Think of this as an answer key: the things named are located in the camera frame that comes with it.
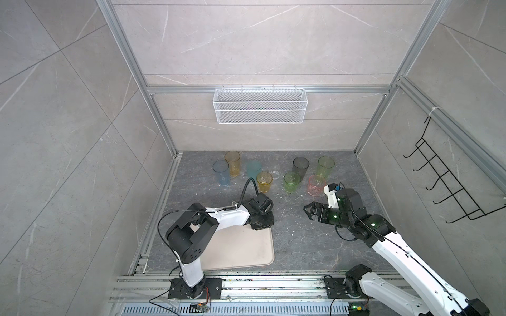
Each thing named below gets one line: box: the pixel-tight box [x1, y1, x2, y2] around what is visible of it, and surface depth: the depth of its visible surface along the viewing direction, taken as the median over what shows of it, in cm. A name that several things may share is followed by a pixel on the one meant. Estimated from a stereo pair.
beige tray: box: [200, 224, 275, 271], surface depth 84 cm
